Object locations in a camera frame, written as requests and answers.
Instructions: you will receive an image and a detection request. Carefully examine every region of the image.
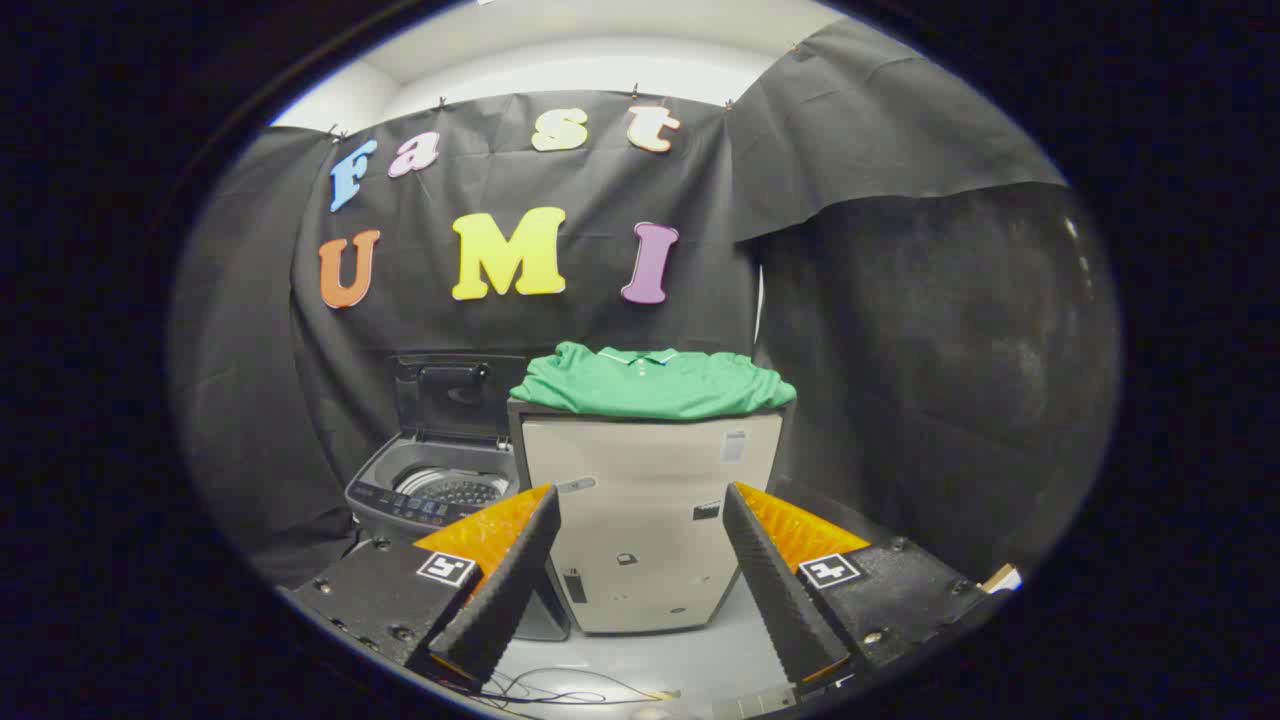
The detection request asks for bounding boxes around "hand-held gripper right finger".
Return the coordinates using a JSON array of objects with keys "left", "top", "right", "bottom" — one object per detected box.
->
[{"left": 722, "top": 482, "right": 1022, "bottom": 697}]

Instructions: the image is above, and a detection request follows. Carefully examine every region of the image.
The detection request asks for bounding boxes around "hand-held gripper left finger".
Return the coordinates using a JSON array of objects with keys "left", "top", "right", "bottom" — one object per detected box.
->
[{"left": 283, "top": 484, "right": 563, "bottom": 691}]

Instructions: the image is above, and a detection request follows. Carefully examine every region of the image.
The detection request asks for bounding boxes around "grey washing machine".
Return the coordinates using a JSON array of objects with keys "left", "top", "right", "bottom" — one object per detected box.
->
[{"left": 345, "top": 432, "right": 573, "bottom": 642}]

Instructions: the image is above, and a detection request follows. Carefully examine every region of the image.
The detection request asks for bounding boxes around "green polo shirt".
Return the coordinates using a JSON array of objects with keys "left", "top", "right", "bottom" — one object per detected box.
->
[{"left": 509, "top": 341, "right": 798, "bottom": 421}]

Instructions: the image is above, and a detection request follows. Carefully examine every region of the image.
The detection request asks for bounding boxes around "beige cabinet with dark top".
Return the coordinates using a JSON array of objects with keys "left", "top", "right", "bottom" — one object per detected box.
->
[{"left": 506, "top": 397, "right": 798, "bottom": 636}]

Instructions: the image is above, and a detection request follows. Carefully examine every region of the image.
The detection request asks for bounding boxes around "black backdrop cloth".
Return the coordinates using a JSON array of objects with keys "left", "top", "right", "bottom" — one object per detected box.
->
[{"left": 170, "top": 15, "right": 1121, "bottom": 591}]

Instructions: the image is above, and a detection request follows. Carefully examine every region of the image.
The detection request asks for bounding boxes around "thin black floor cable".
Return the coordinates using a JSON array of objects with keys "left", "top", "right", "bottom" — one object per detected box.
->
[{"left": 470, "top": 665, "right": 683, "bottom": 707}]

